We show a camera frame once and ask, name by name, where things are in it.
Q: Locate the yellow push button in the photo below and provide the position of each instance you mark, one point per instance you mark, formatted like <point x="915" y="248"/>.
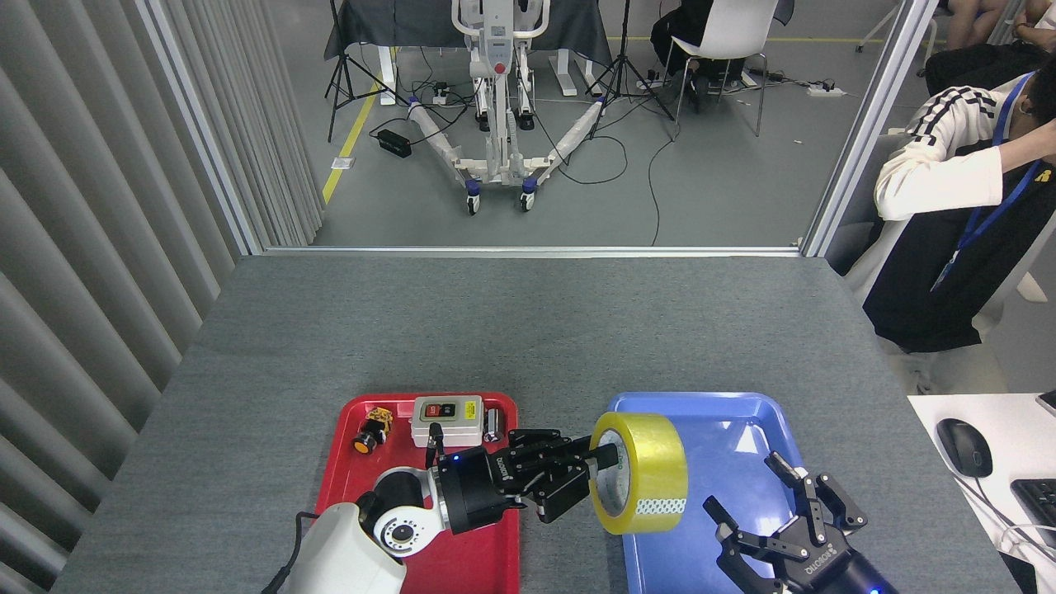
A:
<point x="370" y="436"/>

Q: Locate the white desk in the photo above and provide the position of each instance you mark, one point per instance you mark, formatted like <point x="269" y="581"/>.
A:
<point x="1015" y="437"/>

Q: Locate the red plastic tray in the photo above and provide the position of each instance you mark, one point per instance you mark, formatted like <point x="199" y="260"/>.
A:
<point x="487" y="569"/>

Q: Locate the black computer mouse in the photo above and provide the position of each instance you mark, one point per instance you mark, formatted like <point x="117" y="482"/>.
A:
<point x="964" y="445"/>

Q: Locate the table with black cloth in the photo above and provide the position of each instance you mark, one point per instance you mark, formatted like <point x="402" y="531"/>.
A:
<point x="412" y="25"/>

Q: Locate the yellow tape roll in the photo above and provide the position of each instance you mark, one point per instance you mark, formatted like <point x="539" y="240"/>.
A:
<point x="652" y="462"/>

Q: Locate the blue plastic tray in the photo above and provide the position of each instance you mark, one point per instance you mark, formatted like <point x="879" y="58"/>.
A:
<point x="734" y="470"/>

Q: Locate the grey office chair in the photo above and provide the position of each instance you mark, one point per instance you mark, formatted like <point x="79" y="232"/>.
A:
<point x="854" y="243"/>

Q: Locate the black power adapter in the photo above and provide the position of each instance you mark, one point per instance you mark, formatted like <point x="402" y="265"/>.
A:
<point x="394" y="143"/>

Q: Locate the white stand on wheels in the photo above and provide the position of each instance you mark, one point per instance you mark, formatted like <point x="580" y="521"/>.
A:
<point x="497" y="124"/>

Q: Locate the silver post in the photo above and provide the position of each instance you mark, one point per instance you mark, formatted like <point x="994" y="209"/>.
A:
<point x="866" y="132"/>
<point x="202" y="132"/>

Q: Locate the small black silver cylinder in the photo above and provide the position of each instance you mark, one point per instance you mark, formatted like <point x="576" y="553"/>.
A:
<point x="493" y="426"/>

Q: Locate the white chair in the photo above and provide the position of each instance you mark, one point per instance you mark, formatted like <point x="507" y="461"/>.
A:
<point x="730" y="29"/>

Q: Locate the black keyboard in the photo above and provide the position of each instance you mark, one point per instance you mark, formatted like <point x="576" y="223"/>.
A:
<point x="1041" y="507"/>

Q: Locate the black flat device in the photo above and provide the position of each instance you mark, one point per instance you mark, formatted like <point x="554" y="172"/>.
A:
<point x="1048" y="402"/>

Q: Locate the seated person in black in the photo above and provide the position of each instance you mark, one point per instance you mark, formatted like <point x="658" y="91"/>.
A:
<point x="681" y="33"/>

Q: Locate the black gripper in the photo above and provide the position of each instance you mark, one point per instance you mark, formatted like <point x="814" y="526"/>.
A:
<point x="483" y="491"/>
<point x="833" y="573"/>

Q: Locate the silver rail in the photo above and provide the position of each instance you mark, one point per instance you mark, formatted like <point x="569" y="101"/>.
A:
<point x="528" y="251"/>

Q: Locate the white power strip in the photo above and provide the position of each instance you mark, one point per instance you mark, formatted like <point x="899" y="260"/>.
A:
<point x="825" y="91"/>

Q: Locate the white switch box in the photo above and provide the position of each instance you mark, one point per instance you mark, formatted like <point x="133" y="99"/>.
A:
<point x="445" y="427"/>

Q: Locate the black tripod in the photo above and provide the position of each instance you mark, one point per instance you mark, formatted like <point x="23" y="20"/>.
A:
<point x="340" y="74"/>
<point x="623" y="66"/>

